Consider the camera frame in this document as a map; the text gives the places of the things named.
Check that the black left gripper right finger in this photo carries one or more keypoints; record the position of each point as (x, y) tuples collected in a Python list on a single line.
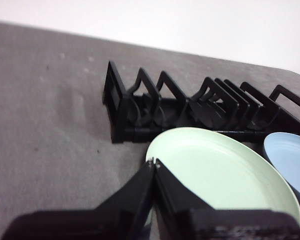
[(190, 220)]

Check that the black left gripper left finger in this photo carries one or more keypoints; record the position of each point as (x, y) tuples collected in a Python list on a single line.
[(110, 220)]

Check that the pale green plate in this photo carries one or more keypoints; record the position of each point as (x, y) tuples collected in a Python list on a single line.
[(215, 170)]

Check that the light blue plate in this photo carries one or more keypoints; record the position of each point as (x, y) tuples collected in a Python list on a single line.
[(292, 160)]

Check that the black plate rack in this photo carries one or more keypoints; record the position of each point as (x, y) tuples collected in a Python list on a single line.
[(120, 112)]

